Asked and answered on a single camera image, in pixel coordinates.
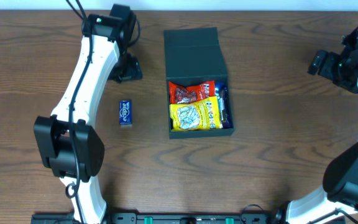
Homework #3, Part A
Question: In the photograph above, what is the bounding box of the blue Eclipse mints tin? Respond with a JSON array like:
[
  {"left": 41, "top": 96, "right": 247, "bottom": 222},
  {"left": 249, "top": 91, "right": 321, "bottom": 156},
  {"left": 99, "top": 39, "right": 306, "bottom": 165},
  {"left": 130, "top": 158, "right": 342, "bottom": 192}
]
[{"left": 119, "top": 100, "right": 132, "bottom": 125}]

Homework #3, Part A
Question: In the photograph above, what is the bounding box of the red Hacks candy bag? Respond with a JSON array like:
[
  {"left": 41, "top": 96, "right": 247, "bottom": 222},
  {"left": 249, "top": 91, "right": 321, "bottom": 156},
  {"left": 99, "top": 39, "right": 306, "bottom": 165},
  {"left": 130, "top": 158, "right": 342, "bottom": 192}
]
[{"left": 168, "top": 80, "right": 215, "bottom": 104}]

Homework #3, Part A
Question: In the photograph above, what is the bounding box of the black gift box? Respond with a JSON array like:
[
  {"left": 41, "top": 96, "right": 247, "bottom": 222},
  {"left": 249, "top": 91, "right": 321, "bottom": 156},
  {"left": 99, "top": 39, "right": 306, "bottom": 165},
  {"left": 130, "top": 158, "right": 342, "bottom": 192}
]
[{"left": 163, "top": 27, "right": 235, "bottom": 139}]

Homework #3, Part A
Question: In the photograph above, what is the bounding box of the yellow Hacks candy bag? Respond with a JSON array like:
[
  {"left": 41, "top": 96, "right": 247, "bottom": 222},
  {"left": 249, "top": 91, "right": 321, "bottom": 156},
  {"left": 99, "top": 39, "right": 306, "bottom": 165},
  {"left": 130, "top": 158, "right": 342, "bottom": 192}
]
[{"left": 170, "top": 96, "right": 223, "bottom": 132}]

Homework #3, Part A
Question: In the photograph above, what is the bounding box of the blue Oreo cookie pack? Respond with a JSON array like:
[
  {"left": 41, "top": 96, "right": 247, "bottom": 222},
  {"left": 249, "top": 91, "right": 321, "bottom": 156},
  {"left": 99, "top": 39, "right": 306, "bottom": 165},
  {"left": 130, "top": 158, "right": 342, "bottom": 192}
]
[{"left": 215, "top": 82, "right": 225, "bottom": 99}]

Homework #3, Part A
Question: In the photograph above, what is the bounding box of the dark blue snack wrapper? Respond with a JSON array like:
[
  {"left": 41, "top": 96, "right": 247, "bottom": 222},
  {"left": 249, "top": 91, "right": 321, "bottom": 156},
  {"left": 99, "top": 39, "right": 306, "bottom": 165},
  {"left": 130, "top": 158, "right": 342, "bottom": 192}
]
[{"left": 216, "top": 86, "right": 232, "bottom": 129}]

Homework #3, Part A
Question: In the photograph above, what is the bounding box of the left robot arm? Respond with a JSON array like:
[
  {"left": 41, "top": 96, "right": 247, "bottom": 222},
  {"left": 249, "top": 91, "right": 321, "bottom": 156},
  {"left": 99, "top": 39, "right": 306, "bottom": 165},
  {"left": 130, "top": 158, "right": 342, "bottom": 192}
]
[{"left": 31, "top": 4, "right": 142, "bottom": 223}]

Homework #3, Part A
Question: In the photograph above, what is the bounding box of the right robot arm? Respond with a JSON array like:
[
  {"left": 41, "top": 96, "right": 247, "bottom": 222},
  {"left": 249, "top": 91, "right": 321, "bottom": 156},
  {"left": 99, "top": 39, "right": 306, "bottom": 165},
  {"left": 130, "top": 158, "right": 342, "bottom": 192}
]
[{"left": 270, "top": 26, "right": 358, "bottom": 223}]

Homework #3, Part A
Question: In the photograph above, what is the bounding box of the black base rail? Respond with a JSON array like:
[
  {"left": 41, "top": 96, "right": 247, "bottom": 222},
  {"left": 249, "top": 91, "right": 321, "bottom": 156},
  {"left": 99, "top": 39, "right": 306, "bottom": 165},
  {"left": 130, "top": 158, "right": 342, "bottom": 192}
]
[{"left": 31, "top": 212, "right": 344, "bottom": 224}]

